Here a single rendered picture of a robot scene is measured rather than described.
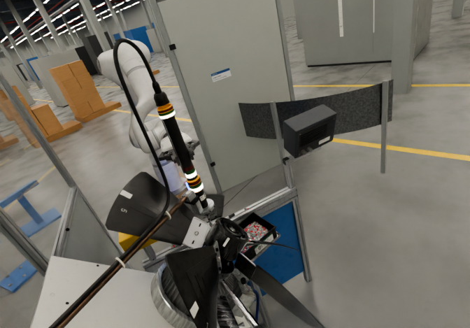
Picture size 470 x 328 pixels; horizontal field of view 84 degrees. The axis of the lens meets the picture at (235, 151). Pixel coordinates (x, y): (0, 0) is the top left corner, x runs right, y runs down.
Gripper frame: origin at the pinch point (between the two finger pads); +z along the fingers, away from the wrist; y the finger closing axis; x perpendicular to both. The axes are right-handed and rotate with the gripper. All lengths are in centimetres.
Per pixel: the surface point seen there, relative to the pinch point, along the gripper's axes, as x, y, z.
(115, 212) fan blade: -5.8, 23.1, 3.8
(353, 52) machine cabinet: -112, -468, -404
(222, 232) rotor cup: -22.5, -1.4, 12.1
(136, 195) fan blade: -6.4, 17.0, -1.5
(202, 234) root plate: -24.5, 4.1, 6.6
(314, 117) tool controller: -24, -72, -33
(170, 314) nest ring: -35.1, 21.0, 17.8
